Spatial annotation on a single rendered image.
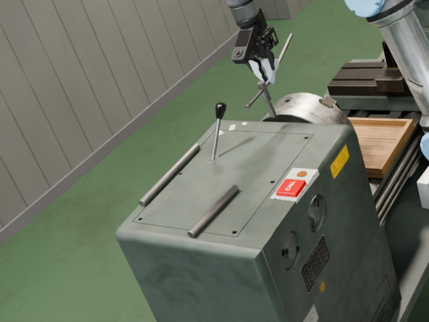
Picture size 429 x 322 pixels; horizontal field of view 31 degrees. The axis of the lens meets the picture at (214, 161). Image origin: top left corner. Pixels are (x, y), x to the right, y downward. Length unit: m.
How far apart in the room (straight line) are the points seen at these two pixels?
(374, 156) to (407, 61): 0.95
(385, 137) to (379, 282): 0.58
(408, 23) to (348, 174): 0.58
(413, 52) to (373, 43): 3.75
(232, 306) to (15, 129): 3.00
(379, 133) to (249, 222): 1.00
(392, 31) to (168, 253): 0.79
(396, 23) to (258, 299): 0.74
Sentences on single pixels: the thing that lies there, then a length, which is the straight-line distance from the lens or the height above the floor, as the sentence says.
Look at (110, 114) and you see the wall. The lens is 5.28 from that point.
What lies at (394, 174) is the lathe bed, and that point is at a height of 0.79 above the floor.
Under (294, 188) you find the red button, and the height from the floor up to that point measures 1.27.
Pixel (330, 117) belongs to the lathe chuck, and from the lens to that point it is 2.40.
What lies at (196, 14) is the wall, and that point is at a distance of 5.84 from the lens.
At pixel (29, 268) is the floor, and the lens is 4.55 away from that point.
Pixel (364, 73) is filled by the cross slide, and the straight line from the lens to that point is 3.06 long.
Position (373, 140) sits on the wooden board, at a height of 0.89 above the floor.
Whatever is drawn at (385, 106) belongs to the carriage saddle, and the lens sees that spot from 2.98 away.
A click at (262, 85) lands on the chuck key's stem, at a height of 1.41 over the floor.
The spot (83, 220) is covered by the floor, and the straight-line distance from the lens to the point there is 4.70.
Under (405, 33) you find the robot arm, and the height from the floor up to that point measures 1.62.
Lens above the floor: 2.37
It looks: 30 degrees down
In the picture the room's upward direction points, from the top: 21 degrees counter-clockwise
